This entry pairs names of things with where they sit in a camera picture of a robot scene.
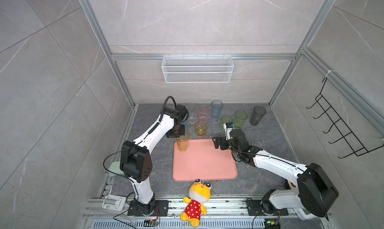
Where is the tall amber glass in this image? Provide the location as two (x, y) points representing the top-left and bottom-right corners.
(176, 131), (190, 152)

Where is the clear glass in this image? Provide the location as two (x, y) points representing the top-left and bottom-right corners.
(188, 116), (197, 124)

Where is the pink plastic tray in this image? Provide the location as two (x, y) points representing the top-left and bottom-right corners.
(173, 139), (238, 182)

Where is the blue tall glass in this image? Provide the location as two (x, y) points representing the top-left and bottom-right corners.
(211, 100), (224, 120)

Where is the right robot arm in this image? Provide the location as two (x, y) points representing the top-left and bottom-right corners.
(212, 128), (339, 221)

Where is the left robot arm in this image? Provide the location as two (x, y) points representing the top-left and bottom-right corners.
(120, 104), (189, 216)

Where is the short amber glass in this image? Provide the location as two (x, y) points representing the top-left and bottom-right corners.
(195, 121), (208, 138)

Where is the small green glass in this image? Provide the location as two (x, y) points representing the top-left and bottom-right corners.
(221, 115), (233, 131)

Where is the tall green glass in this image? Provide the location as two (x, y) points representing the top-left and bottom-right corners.
(234, 110), (248, 129)

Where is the pink glass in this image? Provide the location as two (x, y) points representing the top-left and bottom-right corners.
(198, 107), (211, 123)

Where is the dark grey glass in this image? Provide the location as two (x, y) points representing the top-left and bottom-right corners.
(250, 106), (267, 126)

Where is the yellow plush toy red dress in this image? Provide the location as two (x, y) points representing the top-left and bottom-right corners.
(180, 179), (212, 228)

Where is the small plush doll striped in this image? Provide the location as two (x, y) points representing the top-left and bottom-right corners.
(286, 181), (297, 190)

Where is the green sponge box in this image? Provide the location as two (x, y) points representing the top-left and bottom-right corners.
(108, 161), (124, 177)

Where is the white digital scale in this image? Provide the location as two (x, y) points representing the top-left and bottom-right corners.
(294, 208), (317, 221)

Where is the white clip device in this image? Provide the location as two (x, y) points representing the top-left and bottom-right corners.
(102, 195), (127, 212)

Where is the white wire mesh basket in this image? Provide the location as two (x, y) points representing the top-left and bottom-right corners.
(162, 55), (234, 83)

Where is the black wire hook rack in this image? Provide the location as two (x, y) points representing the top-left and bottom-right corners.
(306, 78), (384, 159)

